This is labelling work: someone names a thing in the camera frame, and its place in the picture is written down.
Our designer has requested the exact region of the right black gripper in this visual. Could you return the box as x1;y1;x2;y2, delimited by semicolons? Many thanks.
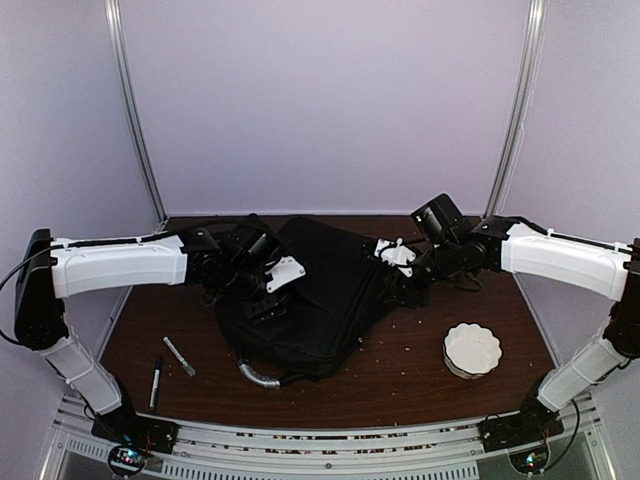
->
379;238;463;309

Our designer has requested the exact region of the black student bag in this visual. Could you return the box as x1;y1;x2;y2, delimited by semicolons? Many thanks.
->
215;217;399;389

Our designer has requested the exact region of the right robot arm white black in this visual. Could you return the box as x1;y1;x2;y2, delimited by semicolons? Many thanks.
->
374;194;639;442

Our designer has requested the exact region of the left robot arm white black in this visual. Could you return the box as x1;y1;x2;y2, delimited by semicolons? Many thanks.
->
1;215;306;444

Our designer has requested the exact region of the white scalloped dish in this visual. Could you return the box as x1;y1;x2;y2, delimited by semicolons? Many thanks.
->
442;323;503;380

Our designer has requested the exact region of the dark blue pen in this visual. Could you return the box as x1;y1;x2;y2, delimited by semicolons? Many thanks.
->
149;355;163;412

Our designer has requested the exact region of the aluminium front rail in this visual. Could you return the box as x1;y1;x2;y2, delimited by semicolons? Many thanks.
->
35;394;621;479

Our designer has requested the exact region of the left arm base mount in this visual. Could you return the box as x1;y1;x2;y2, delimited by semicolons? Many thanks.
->
91;416;179;479

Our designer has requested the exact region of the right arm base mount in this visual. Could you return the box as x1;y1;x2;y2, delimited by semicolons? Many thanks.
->
478;413;565;475

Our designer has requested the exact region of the right aluminium wall post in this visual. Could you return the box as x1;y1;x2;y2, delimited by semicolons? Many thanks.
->
483;0;548;217

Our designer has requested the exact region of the aluminium wall post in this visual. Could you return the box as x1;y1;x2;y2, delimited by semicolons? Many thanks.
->
483;0;548;217
104;0;169;224

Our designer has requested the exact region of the left aluminium wall post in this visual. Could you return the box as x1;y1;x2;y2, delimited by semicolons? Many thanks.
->
104;0;169;224

